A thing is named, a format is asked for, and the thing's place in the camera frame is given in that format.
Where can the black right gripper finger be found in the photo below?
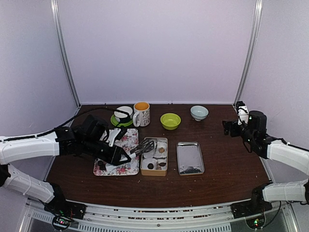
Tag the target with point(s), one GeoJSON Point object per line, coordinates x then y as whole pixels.
{"type": "Point", "coordinates": [227, 132]}
{"type": "Point", "coordinates": [226, 123]}

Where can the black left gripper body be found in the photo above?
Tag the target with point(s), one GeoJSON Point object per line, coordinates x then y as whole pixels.
{"type": "Point", "coordinates": [91, 148]}

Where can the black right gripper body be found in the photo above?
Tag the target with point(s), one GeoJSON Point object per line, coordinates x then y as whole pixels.
{"type": "Point", "coordinates": [247, 134]}

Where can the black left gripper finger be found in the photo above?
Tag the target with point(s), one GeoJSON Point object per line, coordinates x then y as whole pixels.
{"type": "Point", "coordinates": [123, 155]}
{"type": "Point", "coordinates": [125, 160]}

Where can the silver metal tongs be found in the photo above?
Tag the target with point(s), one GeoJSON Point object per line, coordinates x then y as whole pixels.
{"type": "Point", "coordinates": [145, 146]}

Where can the dark rose shaped chocolate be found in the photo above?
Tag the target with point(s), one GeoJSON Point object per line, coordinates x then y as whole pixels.
{"type": "Point", "coordinates": [150, 166]}

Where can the tan tin box base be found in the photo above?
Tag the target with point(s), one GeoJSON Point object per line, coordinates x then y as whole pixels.
{"type": "Point", "coordinates": [155, 158]}

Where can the tan crown shaped chocolate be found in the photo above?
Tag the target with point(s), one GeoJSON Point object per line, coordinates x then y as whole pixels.
{"type": "Point", "coordinates": [161, 150]}

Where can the bear print tin lid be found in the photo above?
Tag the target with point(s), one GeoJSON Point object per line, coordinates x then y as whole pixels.
{"type": "Point", "coordinates": [189, 158]}

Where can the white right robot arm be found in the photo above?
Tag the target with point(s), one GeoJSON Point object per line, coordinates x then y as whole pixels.
{"type": "Point", "coordinates": [287, 164]}

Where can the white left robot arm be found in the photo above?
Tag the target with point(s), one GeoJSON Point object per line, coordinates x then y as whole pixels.
{"type": "Point", "coordinates": [56, 142]}

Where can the floral rectangular tray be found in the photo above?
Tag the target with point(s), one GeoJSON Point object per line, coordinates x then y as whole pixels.
{"type": "Point", "coordinates": [128, 142]}

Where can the green saucer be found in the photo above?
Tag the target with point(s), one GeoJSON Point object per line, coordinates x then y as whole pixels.
{"type": "Point", "coordinates": [115, 123]}

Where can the light blue ceramic bowl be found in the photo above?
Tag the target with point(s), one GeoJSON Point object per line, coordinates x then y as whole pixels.
{"type": "Point", "coordinates": [199, 112]}

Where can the dark cup white interior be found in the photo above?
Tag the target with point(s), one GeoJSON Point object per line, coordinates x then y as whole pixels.
{"type": "Point", "coordinates": [123, 114]}

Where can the white mug orange interior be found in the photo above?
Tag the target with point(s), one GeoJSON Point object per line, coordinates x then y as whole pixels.
{"type": "Point", "coordinates": [141, 116]}

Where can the lime green bowl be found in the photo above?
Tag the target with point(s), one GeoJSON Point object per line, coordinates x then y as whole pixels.
{"type": "Point", "coordinates": [170, 121]}

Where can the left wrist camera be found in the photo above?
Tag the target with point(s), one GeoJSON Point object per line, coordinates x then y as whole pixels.
{"type": "Point", "coordinates": [116, 134]}

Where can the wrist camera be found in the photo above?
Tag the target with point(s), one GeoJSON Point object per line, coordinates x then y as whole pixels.
{"type": "Point", "coordinates": [242, 112]}
{"type": "Point", "coordinates": [116, 134]}

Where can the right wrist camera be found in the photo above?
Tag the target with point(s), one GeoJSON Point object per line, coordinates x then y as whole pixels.
{"type": "Point", "coordinates": [242, 112]}

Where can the front aluminium rail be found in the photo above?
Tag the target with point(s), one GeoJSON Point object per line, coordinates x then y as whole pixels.
{"type": "Point", "coordinates": [211, 218]}

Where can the right aluminium frame post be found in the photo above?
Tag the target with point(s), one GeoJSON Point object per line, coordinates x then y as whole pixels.
{"type": "Point", "coordinates": [257, 16]}

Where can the aluminium frame post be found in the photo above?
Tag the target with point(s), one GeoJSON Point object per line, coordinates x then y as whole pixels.
{"type": "Point", "coordinates": [63, 52]}
{"type": "Point", "coordinates": [257, 16]}

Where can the left aluminium frame post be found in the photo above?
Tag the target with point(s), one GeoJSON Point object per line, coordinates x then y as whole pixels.
{"type": "Point", "coordinates": [63, 52]}

